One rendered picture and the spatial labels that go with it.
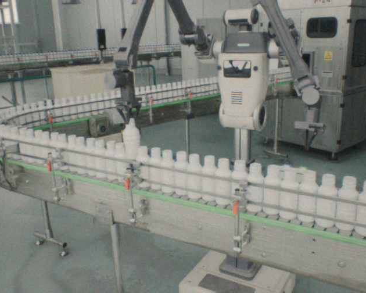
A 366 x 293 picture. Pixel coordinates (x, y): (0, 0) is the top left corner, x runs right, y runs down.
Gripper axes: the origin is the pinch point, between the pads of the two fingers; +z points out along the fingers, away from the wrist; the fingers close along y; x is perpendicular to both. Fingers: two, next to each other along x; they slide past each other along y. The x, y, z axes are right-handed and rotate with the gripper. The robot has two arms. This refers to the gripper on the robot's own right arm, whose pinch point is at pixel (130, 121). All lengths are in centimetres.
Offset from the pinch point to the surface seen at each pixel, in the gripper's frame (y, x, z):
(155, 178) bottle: 2.7, 12.7, 21.2
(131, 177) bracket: 11.3, 7.6, 18.5
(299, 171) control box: -13, 65, 15
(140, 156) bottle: 2.4, 6.0, 13.1
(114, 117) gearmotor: -101, -99, 28
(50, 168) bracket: 11.9, -38.4, 22.2
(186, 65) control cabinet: -539, -292, 31
